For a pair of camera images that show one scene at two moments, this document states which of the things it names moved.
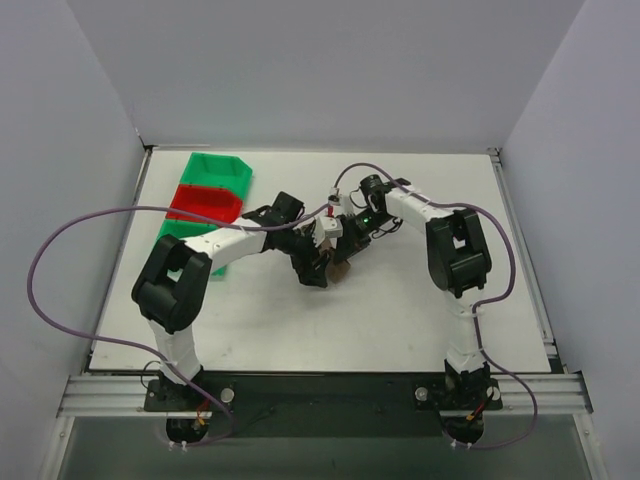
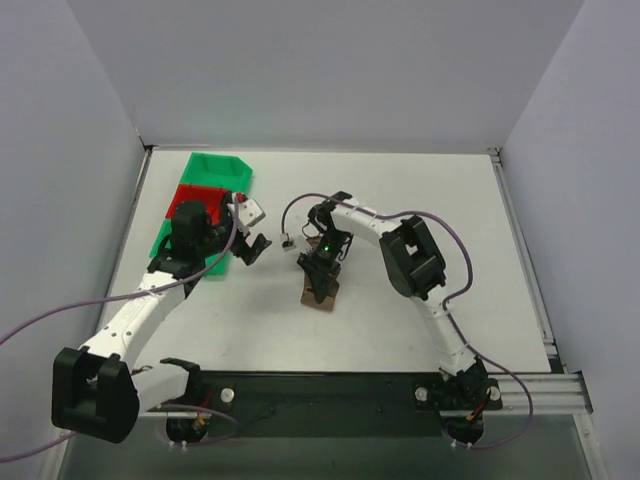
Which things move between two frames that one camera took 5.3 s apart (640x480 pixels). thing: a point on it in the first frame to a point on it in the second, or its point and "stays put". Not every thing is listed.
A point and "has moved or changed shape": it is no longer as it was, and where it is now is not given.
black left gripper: [314, 265] to [245, 245]
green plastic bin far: [228, 171] stays put
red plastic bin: [213, 200] stays put
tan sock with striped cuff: [335, 270] has moved or changed shape
